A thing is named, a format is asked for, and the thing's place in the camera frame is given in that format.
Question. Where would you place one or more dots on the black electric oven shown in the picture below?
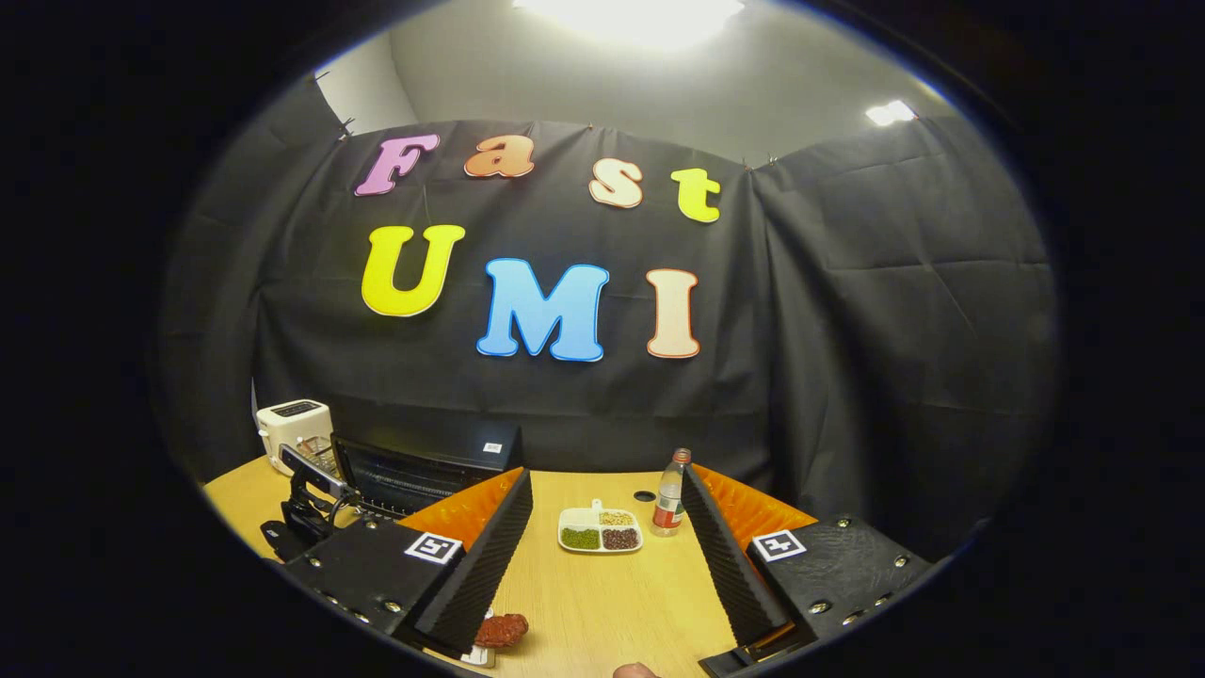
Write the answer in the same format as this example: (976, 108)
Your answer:
(424, 452)

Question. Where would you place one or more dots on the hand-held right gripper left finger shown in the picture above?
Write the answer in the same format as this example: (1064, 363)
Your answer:
(471, 584)

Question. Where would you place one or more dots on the white ribbed tray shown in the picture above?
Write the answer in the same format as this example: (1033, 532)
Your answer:
(480, 656)

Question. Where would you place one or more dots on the small ceiling light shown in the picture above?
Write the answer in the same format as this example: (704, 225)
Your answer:
(890, 113)

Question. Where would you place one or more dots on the white divided bean dish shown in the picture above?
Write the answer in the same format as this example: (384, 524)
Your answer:
(598, 532)

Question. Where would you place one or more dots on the clear plastic bottle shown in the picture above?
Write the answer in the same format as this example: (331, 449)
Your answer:
(669, 504)

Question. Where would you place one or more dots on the large ceiling light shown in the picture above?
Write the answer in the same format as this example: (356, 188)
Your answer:
(631, 19)

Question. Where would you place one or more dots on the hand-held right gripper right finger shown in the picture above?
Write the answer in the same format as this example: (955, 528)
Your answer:
(730, 574)

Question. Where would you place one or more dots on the white toaster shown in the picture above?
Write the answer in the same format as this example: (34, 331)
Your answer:
(287, 424)

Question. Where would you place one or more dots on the red meat food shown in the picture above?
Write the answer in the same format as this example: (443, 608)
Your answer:
(502, 630)

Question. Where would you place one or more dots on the black backdrop cloth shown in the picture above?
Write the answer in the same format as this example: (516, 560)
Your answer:
(847, 330)

